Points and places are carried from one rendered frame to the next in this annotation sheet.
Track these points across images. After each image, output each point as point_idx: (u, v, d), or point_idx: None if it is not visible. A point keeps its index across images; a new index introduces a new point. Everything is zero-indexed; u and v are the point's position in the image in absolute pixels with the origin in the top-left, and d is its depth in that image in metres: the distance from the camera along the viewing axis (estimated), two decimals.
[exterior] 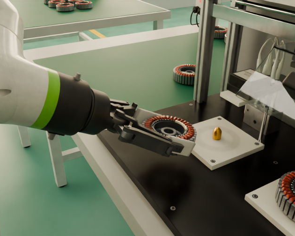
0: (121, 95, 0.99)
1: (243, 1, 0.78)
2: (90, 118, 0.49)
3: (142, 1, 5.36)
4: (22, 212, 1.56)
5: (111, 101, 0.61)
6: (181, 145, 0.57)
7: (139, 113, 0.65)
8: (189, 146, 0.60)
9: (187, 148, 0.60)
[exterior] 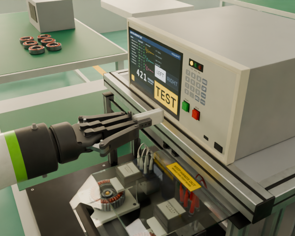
0: None
1: None
2: (61, 154, 0.56)
3: (126, 19, 5.64)
4: None
5: (95, 118, 0.65)
6: (149, 119, 0.65)
7: (136, 119, 0.66)
8: (159, 114, 0.67)
9: (157, 117, 0.67)
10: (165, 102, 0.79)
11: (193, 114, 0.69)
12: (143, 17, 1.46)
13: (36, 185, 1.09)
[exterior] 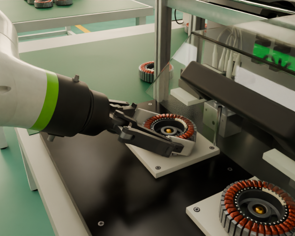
0: None
1: None
2: (89, 119, 0.49)
3: (135, 0, 5.28)
4: None
5: (111, 101, 0.61)
6: (181, 145, 0.57)
7: (139, 113, 0.65)
8: (189, 145, 0.60)
9: (187, 148, 0.59)
10: None
11: None
12: None
13: None
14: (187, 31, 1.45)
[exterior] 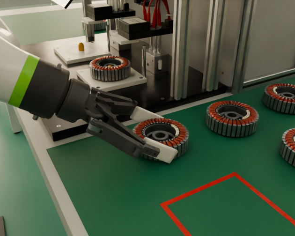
0: (37, 35, 1.33)
1: None
2: (63, 106, 0.53)
3: None
4: None
5: (108, 95, 0.64)
6: (158, 150, 0.56)
7: (137, 112, 0.66)
8: (170, 153, 0.58)
9: (166, 154, 0.58)
10: None
11: None
12: None
13: None
14: None
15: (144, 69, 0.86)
